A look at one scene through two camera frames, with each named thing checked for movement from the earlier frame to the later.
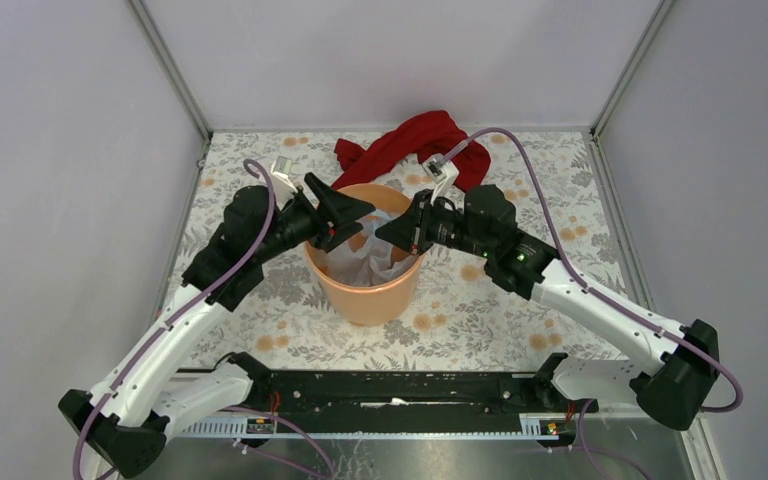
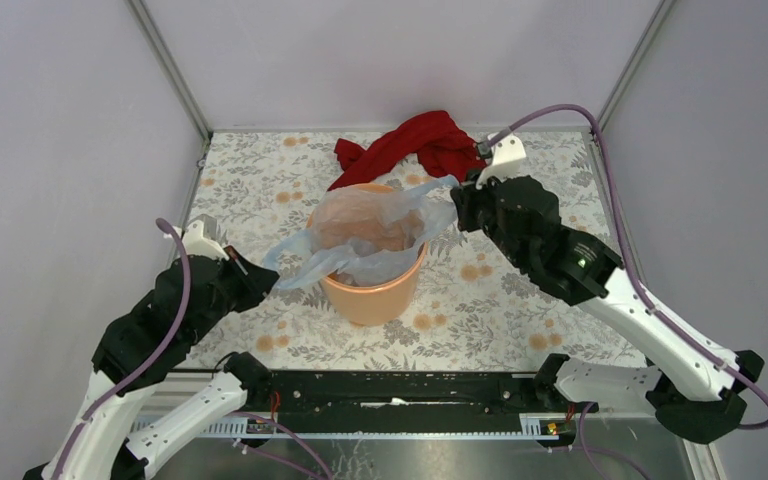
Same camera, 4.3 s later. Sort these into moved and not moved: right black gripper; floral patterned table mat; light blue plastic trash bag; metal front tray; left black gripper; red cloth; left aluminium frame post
Moved: light blue plastic trash bag; right black gripper; left black gripper
Not moved: red cloth; left aluminium frame post; floral patterned table mat; metal front tray
